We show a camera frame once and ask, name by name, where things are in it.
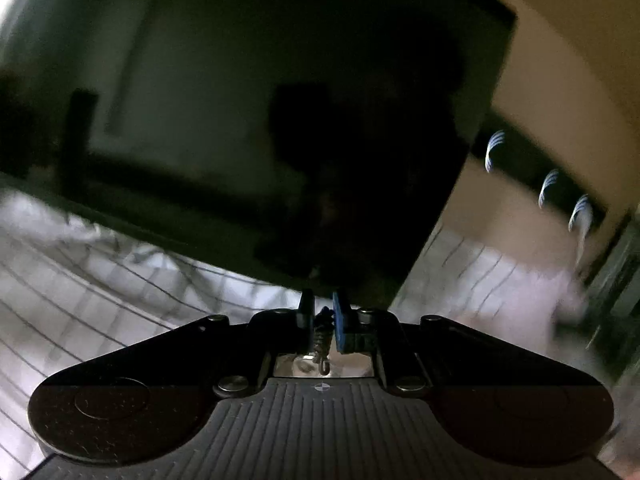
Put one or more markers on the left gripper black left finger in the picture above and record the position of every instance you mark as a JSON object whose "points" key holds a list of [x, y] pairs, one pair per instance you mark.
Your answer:
{"points": [[279, 332]]}

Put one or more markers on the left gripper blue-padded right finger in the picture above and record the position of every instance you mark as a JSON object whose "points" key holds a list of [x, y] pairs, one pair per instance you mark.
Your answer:
{"points": [[390, 344]]}

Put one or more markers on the white black-grid tablecloth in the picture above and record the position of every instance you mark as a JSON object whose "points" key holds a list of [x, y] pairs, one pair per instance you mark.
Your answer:
{"points": [[72, 290]]}

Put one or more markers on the black flat monitor screen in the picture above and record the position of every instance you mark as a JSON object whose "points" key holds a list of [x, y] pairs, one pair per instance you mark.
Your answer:
{"points": [[311, 144]]}

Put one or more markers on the black wall power strip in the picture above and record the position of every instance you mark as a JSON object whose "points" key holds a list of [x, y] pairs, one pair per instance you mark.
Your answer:
{"points": [[502, 147]]}

